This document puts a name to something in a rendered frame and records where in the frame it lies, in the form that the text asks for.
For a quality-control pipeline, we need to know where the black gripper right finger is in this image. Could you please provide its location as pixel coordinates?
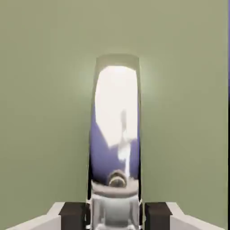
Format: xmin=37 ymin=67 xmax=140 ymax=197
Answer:
xmin=140 ymin=202 xmax=226 ymax=230

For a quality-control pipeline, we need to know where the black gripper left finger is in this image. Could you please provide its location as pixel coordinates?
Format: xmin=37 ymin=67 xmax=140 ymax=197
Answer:
xmin=5 ymin=202 xmax=91 ymax=230

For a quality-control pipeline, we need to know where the curved shiny metal handle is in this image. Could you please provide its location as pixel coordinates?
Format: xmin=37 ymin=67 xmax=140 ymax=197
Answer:
xmin=85 ymin=53 xmax=146 ymax=230

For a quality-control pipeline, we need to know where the green painted cabinet door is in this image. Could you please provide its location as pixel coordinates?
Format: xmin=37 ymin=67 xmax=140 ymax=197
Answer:
xmin=0 ymin=0 xmax=229 ymax=230

